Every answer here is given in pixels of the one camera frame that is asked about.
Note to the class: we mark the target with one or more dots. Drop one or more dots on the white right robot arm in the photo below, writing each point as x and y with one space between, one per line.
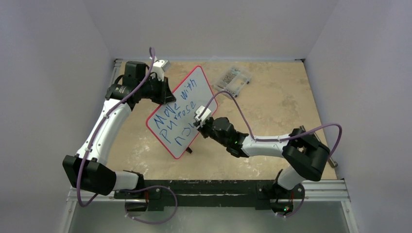
306 155

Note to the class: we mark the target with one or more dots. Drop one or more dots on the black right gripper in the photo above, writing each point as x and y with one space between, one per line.
206 129

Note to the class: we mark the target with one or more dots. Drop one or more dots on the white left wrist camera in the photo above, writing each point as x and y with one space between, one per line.
160 67

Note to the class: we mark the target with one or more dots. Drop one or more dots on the red framed whiteboard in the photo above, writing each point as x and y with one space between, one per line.
172 123

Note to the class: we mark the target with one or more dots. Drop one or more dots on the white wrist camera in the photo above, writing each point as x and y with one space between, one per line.
160 67
202 113

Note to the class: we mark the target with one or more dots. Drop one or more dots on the clear plastic screw box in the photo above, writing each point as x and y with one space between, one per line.
233 80

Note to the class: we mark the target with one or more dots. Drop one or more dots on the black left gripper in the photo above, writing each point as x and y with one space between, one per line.
166 95

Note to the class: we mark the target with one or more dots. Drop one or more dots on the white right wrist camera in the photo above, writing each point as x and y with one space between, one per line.
202 113

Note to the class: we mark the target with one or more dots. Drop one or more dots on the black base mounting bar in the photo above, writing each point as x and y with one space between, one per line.
257 194

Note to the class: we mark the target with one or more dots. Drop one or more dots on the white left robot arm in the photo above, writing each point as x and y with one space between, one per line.
87 170

